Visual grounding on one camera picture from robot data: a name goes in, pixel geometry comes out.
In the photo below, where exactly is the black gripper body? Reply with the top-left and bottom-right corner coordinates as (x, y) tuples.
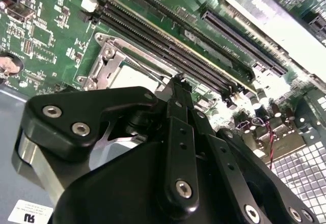
(52, 139), (255, 224)

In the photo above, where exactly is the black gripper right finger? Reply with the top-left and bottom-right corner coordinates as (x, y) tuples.
(182, 78), (321, 224)

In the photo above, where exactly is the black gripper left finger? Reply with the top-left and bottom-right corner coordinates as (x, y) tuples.
(14, 73), (201, 221)

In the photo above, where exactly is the metal wire locking lever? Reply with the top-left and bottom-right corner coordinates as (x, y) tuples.
(122, 54), (180, 80)

